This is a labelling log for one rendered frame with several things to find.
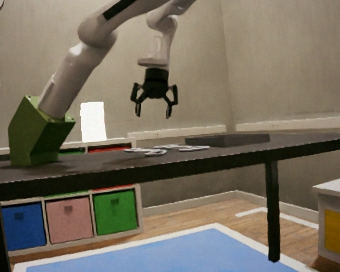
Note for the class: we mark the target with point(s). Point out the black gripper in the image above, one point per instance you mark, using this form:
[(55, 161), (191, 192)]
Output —
[(155, 86)]

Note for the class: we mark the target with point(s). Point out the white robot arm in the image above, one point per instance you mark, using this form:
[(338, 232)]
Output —
[(99, 31)]

